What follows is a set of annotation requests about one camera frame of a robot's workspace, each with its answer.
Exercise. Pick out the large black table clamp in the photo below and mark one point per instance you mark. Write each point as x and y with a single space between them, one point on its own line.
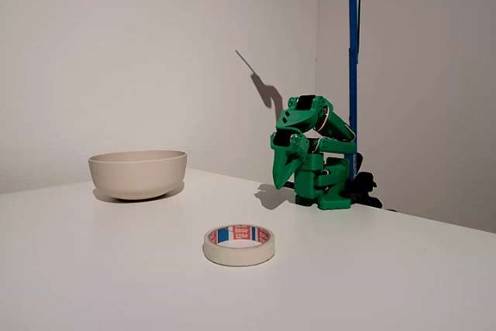
364 187

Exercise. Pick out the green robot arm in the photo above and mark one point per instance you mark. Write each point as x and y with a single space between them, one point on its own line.
310 185

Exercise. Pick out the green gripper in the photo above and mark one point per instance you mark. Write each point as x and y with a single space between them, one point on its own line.
285 157

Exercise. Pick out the beige masking tape roll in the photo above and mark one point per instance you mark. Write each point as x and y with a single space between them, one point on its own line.
240 255

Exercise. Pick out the blue upright pole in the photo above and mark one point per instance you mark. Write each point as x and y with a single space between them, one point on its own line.
353 56

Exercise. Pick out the small black clamp bar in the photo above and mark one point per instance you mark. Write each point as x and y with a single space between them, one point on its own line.
288 183

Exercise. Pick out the beige bowl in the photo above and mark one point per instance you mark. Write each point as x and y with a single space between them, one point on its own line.
137 176

